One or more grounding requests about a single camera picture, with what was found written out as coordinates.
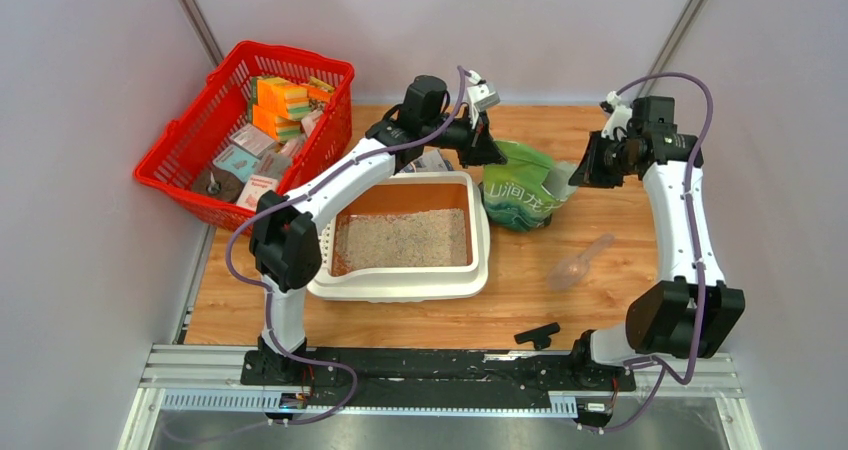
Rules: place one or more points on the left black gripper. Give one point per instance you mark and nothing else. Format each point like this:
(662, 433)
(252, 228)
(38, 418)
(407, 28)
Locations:
(480, 143)

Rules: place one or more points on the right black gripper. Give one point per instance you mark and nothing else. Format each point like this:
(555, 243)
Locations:
(589, 173)

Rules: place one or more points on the green cat litter bag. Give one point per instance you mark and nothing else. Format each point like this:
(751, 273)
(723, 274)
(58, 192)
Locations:
(522, 194)

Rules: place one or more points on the clear plastic scoop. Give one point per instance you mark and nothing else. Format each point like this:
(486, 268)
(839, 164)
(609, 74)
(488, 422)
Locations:
(570, 270)

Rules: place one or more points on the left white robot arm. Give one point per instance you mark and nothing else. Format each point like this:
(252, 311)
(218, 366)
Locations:
(285, 235)

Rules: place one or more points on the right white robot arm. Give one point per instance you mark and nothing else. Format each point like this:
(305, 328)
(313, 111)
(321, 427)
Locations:
(690, 310)

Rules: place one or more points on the white orange litter box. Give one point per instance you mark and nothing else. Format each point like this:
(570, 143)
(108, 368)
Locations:
(414, 237)

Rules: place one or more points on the white pink sponge box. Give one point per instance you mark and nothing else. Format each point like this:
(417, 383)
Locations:
(255, 187)

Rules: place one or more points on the black T-shaped tool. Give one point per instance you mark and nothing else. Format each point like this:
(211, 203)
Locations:
(540, 337)

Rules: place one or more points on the orange sponge pack lower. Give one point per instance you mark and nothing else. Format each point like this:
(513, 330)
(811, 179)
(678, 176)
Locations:
(275, 126)

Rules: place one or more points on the orange sponge pack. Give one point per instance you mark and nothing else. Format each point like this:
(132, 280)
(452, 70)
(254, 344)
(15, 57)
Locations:
(275, 126)
(281, 97)

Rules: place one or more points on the orange sponge pack upper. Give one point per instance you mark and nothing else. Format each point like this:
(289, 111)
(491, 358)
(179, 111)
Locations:
(281, 97)

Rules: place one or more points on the red plastic shopping basket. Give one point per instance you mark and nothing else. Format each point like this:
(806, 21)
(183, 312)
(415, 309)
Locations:
(189, 143)

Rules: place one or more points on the teal card package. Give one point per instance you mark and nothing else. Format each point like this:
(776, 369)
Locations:
(237, 161)

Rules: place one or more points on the brown round scrubber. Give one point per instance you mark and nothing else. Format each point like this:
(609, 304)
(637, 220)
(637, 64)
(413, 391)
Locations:
(218, 184)

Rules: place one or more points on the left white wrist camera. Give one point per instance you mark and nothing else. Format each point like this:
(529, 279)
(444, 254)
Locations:
(479, 95)

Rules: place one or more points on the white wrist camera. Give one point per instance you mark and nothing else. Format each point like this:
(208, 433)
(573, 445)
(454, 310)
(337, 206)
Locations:
(479, 95)
(618, 115)

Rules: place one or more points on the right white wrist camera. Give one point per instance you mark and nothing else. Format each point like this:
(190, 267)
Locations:
(618, 115)

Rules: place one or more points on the black mounting base plate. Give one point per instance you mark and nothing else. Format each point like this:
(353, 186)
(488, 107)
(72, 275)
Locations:
(429, 378)

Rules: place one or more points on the aluminium frame rail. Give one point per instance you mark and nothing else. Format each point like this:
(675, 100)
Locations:
(207, 378)

